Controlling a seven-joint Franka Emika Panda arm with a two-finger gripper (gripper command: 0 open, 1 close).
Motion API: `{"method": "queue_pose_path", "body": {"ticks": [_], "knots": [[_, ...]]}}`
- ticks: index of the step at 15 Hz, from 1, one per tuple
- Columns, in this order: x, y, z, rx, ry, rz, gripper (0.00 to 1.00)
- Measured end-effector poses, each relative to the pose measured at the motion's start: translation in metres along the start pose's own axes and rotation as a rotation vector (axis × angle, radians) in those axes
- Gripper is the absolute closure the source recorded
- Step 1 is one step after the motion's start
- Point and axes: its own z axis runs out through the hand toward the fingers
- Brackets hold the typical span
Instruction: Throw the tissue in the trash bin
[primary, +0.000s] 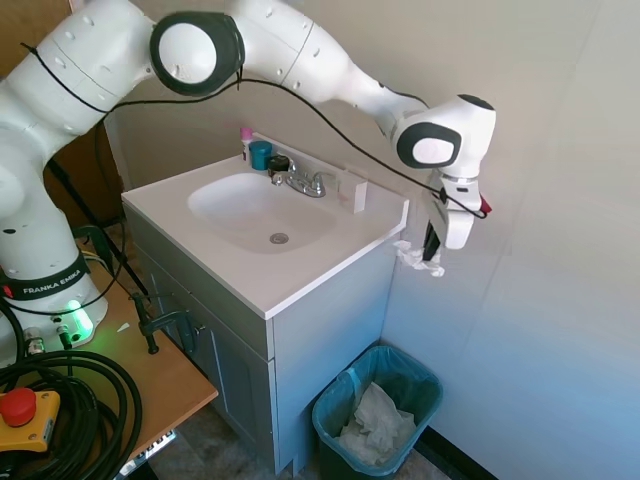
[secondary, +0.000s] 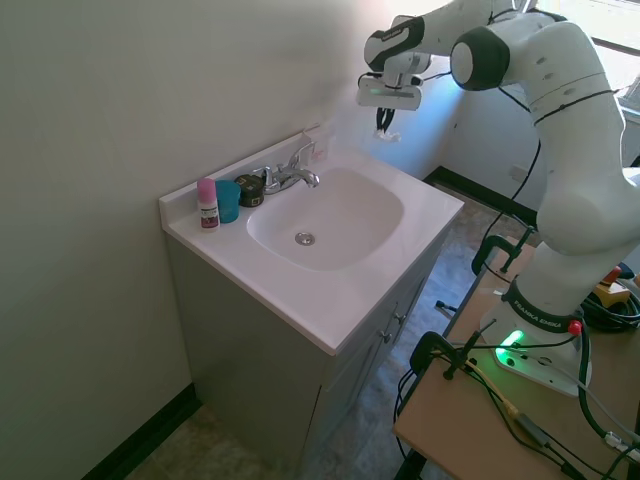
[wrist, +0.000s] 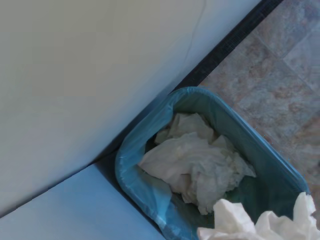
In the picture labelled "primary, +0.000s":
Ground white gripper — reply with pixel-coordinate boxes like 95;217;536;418
420;173;482;265

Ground white tissue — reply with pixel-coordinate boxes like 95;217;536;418
391;239;447;280

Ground white tissues in bin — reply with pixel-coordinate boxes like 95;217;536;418
334;381;418;467

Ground teal trash bin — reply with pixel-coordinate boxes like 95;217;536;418
311;344;445;480

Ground white rectangular box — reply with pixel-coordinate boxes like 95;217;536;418
336;166;370;217

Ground white sink countertop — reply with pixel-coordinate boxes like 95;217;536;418
120;130;411;320

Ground chrome faucet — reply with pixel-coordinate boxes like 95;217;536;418
269;158;338;199

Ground grey vanity cabinet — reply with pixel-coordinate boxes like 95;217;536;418
124;209;402;475

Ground black round jar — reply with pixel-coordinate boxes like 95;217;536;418
266;155;293;184

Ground teal round jar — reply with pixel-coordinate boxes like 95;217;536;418
247;140;274;173

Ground pink capped white bottle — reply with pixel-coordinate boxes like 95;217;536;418
238;126;256;164

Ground black C clamp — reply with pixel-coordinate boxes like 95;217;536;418
130;291;207;357

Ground wooden table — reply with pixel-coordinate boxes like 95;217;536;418
0;219;220;480

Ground yellow emergency stop box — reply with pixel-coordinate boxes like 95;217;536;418
0;388;62;455

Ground thin black camera cable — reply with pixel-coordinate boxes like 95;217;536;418
19;41;490;222

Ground coiled thick black cables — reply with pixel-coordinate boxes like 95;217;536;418
0;348;145;480

